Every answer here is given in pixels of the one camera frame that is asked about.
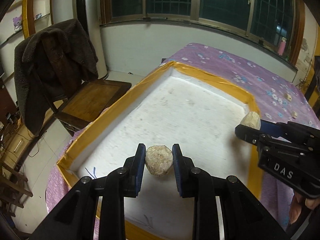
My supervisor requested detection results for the pale yam chunk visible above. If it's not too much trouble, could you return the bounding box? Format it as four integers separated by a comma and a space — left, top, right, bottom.
240, 111, 261, 130

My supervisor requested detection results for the beige yam chunk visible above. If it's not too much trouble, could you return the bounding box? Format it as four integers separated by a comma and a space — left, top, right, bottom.
145, 145, 173, 177

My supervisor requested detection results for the right hand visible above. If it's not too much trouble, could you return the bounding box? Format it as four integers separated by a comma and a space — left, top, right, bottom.
288, 192, 320, 227

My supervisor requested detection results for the purple floral tablecloth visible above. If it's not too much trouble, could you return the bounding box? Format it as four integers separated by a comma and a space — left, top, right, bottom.
46, 42, 319, 229

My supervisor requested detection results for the small beige cube far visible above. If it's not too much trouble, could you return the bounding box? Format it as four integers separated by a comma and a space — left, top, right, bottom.
284, 93, 292, 101

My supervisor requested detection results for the pink water bottle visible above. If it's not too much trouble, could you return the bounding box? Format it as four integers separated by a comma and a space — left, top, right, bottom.
277, 37, 287, 56

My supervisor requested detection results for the white foam tray yellow tape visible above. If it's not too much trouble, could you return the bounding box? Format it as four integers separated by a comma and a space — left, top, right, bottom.
57, 61, 263, 239

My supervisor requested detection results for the wooden chair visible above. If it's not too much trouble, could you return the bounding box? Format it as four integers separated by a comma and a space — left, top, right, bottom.
40, 35, 132, 135

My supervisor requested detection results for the dark jacket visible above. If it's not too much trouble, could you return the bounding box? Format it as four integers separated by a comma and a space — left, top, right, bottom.
14, 19, 98, 135

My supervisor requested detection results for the purple plush toy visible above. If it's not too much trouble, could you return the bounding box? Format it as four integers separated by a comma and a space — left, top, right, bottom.
12, 15, 22, 32

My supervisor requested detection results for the wooden shelf unit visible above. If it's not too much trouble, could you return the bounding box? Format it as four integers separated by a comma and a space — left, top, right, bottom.
0, 0, 54, 81

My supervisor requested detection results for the standing air conditioner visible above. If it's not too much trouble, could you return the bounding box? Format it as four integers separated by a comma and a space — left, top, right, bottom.
72, 0, 108, 79

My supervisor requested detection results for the window with wooden frame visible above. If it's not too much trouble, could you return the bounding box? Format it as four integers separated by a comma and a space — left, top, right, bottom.
100, 0, 305, 64

